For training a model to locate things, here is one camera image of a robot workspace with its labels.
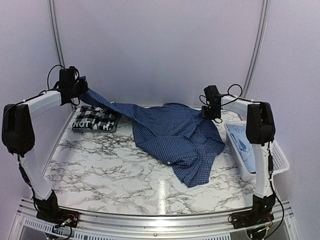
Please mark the white plastic laundry basket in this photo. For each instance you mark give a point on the white plastic laundry basket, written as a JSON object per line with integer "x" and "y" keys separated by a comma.
{"x": 280, "y": 162}

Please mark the right aluminium corner post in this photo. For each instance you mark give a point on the right aluminium corner post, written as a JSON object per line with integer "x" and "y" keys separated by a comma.
{"x": 260, "y": 34}

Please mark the left aluminium corner post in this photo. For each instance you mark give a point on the left aluminium corner post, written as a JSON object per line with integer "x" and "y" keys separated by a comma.
{"x": 55, "y": 32}

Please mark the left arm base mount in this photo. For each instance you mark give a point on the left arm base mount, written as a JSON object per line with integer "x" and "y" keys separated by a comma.
{"x": 50, "y": 211}

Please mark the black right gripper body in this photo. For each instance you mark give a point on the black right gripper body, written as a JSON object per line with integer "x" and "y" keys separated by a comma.
{"x": 210, "y": 113}

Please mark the aluminium corner post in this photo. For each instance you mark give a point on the aluminium corner post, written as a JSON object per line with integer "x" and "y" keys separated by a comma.
{"x": 55, "y": 32}
{"x": 260, "y": 34}

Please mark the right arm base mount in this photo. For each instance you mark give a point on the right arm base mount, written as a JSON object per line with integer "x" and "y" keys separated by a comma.
{"x": 252, "y": 217}

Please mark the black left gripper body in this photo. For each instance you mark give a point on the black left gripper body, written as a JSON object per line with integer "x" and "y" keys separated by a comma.
{"x": 78, "y": 90}

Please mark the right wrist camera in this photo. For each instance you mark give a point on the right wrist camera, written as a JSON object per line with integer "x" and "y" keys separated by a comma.
{"x": 211, "y": 92}

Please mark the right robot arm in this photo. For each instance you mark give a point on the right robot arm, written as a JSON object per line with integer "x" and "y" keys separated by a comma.
{"x": 260, "y": 132}

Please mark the light blue folded shirt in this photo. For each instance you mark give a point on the light blue folded shirt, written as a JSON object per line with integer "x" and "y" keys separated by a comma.
{"x": 237, "y": 133}

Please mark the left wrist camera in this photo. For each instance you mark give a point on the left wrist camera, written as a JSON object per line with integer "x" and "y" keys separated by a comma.
{"x": 67, "y": 77}

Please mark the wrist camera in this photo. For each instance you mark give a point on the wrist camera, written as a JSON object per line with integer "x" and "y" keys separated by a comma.
{"x": 211, "y": 92}
{"x": 67, "y": 77}

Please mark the aluminium front rail frame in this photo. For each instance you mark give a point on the aluminium front rail frame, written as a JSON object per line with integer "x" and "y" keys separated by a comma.
{"x": 105, "y": 226}

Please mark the blue checked long sleeve shirt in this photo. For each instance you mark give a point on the blue checked long sleeve shirt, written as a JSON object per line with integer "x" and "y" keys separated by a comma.
{"x": 174, "y": 134}

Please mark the black white plaid folded shirt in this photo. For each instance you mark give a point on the black white plaid folded shirt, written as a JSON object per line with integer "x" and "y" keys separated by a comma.
{"x": 95, "y": 119}

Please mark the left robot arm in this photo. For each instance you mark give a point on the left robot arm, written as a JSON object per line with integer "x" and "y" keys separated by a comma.
{"x": 19, "y": 138}

